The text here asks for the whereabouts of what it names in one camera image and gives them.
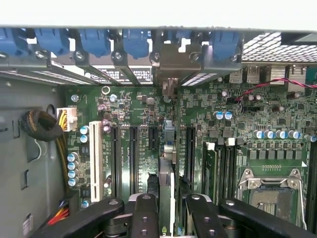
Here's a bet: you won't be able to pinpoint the black RAM slot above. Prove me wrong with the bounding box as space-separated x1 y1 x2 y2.
307 146 317 234
219 142 228 199
226 138 238 199

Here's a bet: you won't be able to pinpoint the long black expansion slot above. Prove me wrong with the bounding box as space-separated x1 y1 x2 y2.
185 126 196 184
129 125 140 194
110 125 121 199

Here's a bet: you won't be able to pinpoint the CPU socket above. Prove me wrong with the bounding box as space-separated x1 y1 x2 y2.
237 168 308 230

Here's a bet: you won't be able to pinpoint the white expansion slot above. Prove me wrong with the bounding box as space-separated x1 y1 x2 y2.
89 120 103 203

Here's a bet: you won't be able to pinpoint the short black expansion slot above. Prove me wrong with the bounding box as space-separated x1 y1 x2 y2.
149 126 159 151

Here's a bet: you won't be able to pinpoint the green motherboard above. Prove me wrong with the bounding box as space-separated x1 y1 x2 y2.
63 71 317 238

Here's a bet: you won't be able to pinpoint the white power connector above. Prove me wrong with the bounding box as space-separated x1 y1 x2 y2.
56 107 78 132

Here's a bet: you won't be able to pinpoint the blue slot retention clip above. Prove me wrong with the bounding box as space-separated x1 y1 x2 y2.
0 28 28 57
211 31 242 61
122 28 152 59
162 29 199 45
79 28 111 58
34 28 70 57

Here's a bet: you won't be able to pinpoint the black open PC case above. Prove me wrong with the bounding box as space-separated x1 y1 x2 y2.
0 23 317 238

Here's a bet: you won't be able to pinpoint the coloured power wires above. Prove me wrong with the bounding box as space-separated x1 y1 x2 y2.
47 200 70 225

